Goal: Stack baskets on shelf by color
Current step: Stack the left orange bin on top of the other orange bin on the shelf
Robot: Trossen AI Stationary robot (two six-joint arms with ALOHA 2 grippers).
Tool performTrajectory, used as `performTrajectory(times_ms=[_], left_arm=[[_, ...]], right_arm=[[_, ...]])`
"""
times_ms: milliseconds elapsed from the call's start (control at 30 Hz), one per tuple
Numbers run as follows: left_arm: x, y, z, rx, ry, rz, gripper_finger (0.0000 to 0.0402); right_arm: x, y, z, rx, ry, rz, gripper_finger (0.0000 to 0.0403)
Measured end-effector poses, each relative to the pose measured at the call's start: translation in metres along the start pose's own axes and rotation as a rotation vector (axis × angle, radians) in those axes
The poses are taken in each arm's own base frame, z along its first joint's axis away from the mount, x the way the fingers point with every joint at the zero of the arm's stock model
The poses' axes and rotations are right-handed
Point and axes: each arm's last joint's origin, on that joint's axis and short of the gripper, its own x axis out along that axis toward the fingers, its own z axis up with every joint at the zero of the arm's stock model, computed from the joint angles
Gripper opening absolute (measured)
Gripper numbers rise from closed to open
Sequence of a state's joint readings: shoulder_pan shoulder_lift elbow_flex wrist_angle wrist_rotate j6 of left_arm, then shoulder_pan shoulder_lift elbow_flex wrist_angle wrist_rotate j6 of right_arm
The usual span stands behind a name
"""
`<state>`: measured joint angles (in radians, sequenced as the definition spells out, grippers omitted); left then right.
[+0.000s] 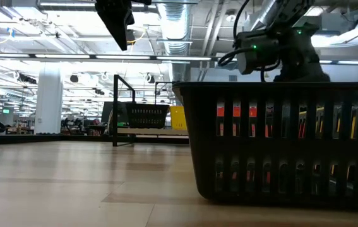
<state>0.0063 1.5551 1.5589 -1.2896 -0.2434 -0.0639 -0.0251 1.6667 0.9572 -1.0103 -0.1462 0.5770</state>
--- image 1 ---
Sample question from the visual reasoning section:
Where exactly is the black slotted plastic basket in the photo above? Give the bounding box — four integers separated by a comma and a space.
172, 81, 358, 209
125, 103, 170, 129

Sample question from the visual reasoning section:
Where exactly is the smooth silver ventilation duct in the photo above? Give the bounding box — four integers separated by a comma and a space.
244, 0, 277, 32

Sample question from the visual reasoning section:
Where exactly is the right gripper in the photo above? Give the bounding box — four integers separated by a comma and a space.
273, 23, 331, 83

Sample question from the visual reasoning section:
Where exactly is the black metal table frame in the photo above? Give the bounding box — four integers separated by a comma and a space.
0, 134, 189, 146

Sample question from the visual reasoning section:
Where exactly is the black-framed wooden shelf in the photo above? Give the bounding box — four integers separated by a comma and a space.
112, 74, 189, 148

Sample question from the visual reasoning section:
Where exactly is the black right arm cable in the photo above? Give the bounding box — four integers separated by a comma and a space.
218, 0, 282, 83

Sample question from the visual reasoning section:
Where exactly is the white building pillar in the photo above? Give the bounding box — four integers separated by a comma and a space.
34, 62, 64, 135

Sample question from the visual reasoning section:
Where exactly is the overhead LED light bar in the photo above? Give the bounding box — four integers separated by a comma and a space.
0, 52, 358, 66

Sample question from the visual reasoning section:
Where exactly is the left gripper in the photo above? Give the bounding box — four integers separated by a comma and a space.
95, 0, 153, 51

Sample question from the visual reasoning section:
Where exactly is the dark computer monitor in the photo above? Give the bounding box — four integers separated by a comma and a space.
101, 101, 116, 124

